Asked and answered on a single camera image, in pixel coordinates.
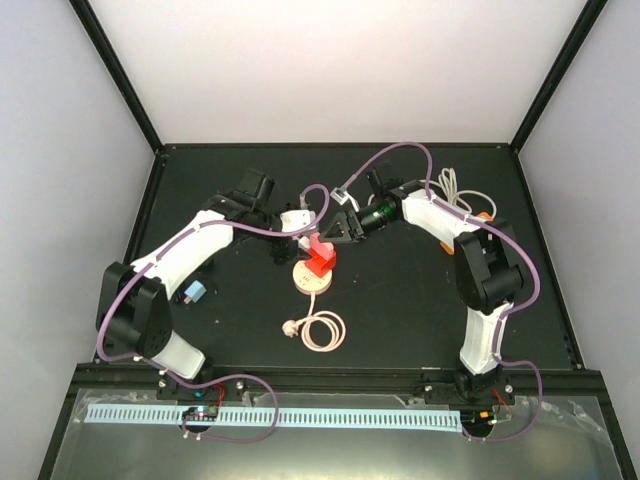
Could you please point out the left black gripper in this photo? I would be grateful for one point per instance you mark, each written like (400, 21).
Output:
(280, 256)

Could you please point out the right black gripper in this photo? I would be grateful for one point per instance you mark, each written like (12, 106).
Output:
(353, 231)

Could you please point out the red plug adapter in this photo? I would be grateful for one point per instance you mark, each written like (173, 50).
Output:
(319, 265)

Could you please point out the pink round power strip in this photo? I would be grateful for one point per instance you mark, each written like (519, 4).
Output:
(312, 286)

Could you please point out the light blue plug adapter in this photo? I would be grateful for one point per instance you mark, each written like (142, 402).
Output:
(194, 292)

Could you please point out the orange power strip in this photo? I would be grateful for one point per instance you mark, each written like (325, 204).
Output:
(462, 231)

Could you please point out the pink plug adapter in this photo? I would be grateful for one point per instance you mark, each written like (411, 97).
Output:
(322, 249)

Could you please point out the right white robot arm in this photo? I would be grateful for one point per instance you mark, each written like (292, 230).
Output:
(488, 272)

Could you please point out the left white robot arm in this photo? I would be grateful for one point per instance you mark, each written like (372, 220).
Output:
(134, 309)

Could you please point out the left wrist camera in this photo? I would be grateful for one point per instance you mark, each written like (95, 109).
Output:
(294, 220)

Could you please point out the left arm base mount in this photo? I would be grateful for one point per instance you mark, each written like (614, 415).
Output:
(200, 389)

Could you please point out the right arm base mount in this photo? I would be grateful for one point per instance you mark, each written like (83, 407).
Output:
(459, 388)

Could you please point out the light blue cable duct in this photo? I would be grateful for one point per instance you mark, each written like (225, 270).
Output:
(420, 420)

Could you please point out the left black frame post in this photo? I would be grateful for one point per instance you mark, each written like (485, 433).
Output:
(103, 46)

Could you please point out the black frame post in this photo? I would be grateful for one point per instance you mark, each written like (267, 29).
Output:
(103, 46)
(575, 39)

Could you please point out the right black frame post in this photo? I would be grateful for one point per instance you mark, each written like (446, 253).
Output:
(575, 39)

